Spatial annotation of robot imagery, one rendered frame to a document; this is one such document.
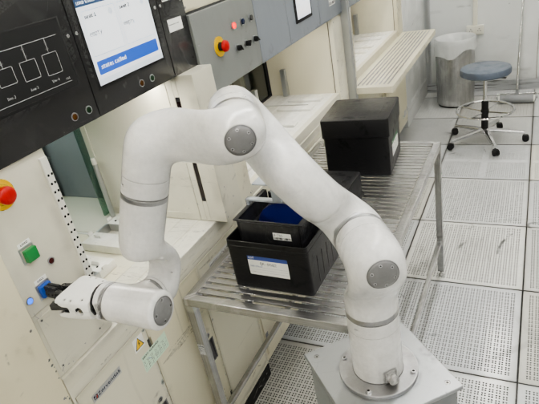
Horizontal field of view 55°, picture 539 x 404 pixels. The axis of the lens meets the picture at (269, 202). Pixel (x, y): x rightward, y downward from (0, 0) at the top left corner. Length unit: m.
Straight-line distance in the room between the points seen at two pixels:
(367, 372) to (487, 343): 1.31
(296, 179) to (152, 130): 0.27
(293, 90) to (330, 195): 2.19
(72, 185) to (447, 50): 3.64
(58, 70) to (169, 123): 0.48
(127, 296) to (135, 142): 0.34
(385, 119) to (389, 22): 2.39
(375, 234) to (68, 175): 1.64
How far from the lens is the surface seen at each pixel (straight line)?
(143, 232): 1.00
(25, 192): 1.28
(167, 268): 1.15
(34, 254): 1.29
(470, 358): 2.47
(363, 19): 4.52
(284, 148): 0.98
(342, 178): 2.03
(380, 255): 1.02
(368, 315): 1.17
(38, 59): 1.31
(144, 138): 0.93
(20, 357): 1.33
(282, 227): 1.53
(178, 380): 1.83
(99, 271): 1.74
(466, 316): 2.67
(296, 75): 3.14
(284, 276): 1.59
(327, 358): 1.40
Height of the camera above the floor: 1.74
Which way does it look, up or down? 27 degrees down
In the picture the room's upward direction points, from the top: 11 degrees counter-clockwise
